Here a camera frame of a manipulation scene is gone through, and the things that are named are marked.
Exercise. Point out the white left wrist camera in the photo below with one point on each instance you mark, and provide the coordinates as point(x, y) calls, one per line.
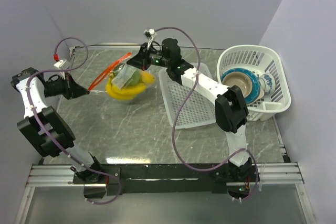
point(62, 67)

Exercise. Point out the white rectangular perforated basket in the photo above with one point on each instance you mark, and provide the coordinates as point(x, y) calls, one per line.
point(197, 111)

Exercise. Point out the green fake cabbage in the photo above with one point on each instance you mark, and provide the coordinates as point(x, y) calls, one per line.
point(125, 75)

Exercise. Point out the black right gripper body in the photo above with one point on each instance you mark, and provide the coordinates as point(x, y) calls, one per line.
point(157, 59)

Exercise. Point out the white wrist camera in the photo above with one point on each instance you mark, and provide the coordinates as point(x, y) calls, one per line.
point(62, 67)
point(150, 35)

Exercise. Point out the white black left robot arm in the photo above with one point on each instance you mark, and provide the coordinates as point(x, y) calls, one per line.
point(45, 129)

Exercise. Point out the clear zip top bag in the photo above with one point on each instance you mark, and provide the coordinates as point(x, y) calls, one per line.
point(108, 73)

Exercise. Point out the blue rimmed beige bowl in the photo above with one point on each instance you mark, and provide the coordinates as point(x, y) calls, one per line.
point(246, 81)

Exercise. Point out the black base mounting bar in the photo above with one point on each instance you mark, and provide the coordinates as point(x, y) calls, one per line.
point(169, 178)

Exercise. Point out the yellow fake banana bunch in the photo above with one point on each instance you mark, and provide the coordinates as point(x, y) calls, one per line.
point(127, 93)

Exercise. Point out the white round slotted basket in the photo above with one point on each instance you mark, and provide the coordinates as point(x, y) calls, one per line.
point(259, 60)

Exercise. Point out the yellow fake mango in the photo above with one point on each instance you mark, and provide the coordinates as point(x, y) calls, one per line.
point(147, 78)

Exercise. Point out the blue white porcelain vase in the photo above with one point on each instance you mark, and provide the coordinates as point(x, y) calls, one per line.
point(267, 83)

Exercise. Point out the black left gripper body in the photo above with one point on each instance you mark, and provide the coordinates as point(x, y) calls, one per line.
point(54, 88)

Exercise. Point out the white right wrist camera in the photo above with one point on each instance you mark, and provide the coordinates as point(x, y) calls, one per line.
point(150, 35)

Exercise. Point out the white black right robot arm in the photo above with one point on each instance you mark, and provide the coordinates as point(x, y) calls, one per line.
point(230, 106)

